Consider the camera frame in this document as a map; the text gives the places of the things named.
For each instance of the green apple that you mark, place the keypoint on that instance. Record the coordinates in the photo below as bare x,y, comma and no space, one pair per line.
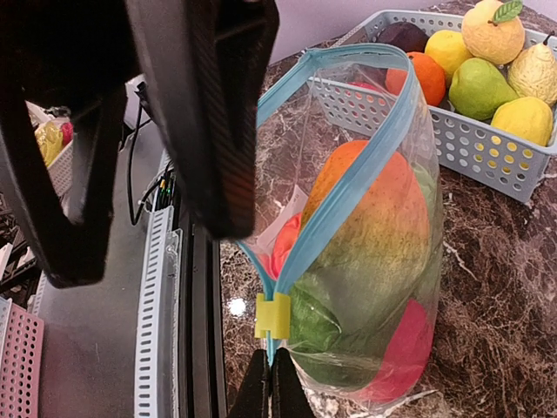
479,89

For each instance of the clear zip top bag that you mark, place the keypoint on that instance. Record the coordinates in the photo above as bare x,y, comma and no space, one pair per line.
306,164

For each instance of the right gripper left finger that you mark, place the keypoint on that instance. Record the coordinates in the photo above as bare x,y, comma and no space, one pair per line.
255,390

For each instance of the red apple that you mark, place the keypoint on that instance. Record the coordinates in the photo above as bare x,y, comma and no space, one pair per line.
405,358
284,242

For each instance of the blue plastic basket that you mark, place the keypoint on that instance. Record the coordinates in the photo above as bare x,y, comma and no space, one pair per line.
498,159

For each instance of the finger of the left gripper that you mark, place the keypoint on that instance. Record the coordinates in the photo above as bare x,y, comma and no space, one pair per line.
204,63

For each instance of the yellow lemon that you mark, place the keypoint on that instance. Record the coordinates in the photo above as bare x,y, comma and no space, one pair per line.
528,118

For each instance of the pale yellow pear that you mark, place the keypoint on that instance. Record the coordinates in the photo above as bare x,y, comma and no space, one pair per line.
533,72

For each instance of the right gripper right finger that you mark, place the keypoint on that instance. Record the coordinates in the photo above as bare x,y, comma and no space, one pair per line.
288,396

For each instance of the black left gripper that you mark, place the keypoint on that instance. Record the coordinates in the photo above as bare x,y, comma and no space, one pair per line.
65,53

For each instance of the pastel perforated baskets stack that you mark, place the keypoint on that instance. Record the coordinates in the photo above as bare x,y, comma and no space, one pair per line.
21,350

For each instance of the black front rail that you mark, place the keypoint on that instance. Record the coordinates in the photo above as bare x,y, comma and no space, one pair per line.
201,366

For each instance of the orange fruit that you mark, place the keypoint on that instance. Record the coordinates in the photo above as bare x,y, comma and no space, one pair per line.
431,78

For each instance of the white slotted cable duct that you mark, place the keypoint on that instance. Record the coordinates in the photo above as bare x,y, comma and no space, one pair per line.
155,375

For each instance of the orange yellow mango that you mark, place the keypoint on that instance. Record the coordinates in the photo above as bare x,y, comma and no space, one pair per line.
371,264

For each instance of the dark purple eggplant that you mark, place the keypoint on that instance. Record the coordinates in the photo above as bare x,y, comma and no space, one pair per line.
404,35

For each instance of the white basket with yellow toy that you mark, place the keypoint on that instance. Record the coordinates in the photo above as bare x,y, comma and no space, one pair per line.
54,134

